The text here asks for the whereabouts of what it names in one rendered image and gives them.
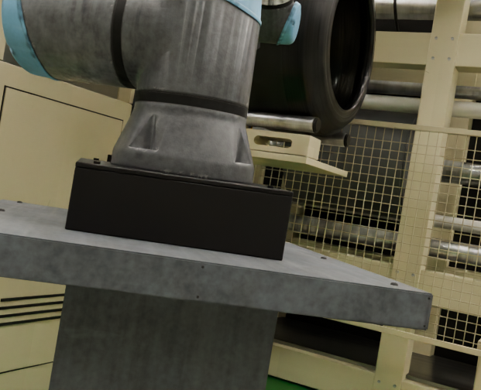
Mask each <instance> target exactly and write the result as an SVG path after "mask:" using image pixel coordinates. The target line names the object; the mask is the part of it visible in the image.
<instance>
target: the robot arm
mask: <svg viewBox="0 0 481 390"><path fill-rule="evenodd" d="M300 20H301V4H300V3H298V2H294V0H2V27H3V32H4V35H5V40H6V42H7V44H8V45H9V47H10V51H11V53H12V55H13V57H14V58H15V60H16V61H17V63H18V64H19V65H20V66H21V67H22V68H23V69H24V70H26V71H28V72H29V73H31V74H34V75H37V76H41V77H48V78H51V79H52V80H57V81H62V80H65V81H73V82H79V83H86V84H98V85H105V86H112V87H124V88H131V89H136V99H135V104H134V108H133V111H132V114H131V115H130V117H129V120H128V121H127V123H126V125H125V127H124V129H123V130H122V133H121V135H120V136H119V138H118V140H117V142H116V144H115V146H114V148H113V150H112V160H111V164H112V165H117V166H124V167H129V168H133V169H143V170H148V171H153V172H158V173H169V174H174V175H179V176H190V177H196V178H202V179H207V180H218V181H225V182H231V183H244V184H253V175H254V165H253V159H252V155H251V151H250V147H249V140H248V135H247V132H246V119H247V113H248V108H249V98H250V92H251V86H252V81H253V71H254V66H255V60H256V50H257V49H259V48H260V43H272V44H277V45H279V44H281V45H290V44H292V43H293V42H294V40H295V39H296V37H297V32H298V29H299V25H300Z"/></svg>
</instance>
